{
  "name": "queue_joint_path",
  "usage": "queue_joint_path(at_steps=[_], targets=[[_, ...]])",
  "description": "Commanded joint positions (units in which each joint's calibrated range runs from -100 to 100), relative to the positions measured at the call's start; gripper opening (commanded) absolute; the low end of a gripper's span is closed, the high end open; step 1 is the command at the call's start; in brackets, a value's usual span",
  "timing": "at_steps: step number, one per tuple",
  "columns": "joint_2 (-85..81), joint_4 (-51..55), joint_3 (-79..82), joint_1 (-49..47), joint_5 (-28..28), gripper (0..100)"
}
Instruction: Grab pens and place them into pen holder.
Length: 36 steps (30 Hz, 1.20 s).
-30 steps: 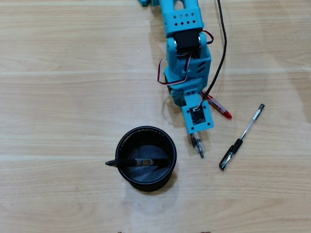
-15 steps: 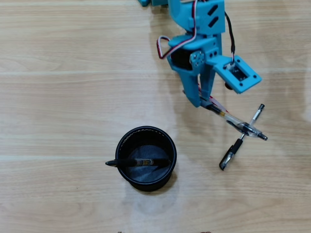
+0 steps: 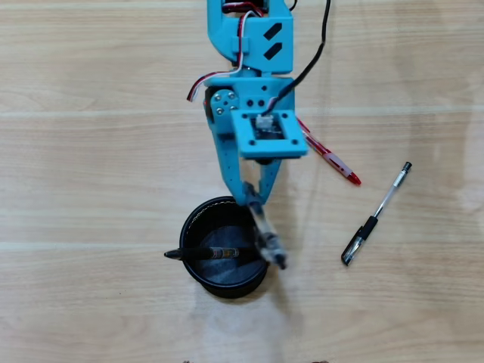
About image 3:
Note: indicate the clear pen with grey grip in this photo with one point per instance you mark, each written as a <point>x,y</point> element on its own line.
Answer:
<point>266,234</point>

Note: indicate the wrist camera with teal mount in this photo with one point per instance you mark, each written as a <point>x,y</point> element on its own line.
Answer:
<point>287,132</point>

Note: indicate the teal gripper body with servo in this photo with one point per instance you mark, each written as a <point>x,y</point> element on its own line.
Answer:
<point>252,94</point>

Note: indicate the clear pen with black cap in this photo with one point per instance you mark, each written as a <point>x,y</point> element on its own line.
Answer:
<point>368,225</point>

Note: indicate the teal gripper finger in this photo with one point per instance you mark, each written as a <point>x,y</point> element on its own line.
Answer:
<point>227,166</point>
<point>270,181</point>

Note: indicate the black mesh pen holder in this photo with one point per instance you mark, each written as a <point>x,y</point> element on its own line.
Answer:
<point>227,280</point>

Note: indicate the red clear retractable pen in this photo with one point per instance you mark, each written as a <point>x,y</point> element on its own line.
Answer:
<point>332,157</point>

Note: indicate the black pen with silver tip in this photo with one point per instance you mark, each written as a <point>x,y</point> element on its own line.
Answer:
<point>204,252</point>

